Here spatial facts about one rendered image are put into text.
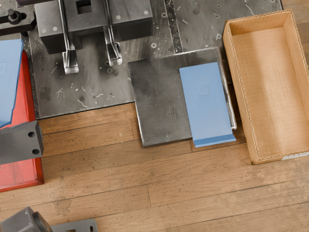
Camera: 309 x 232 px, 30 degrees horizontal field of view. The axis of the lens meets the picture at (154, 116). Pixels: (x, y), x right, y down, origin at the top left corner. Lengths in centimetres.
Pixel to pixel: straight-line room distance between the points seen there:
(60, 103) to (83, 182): 15
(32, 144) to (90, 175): 25
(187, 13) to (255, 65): 16
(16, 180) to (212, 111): 37
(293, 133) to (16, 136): 50
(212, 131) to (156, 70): 15
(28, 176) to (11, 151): 25
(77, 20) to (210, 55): 25
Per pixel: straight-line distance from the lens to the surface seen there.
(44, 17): 104
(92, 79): 107
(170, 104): 103
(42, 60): 110
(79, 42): 107
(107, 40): 101
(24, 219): 89
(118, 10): 103
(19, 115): 108
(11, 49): 97
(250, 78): 107
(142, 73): 105
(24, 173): 105
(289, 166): 105
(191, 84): 104
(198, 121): 102
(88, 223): 101
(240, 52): 109
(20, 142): 80
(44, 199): 104
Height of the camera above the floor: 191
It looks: 75 degrees down
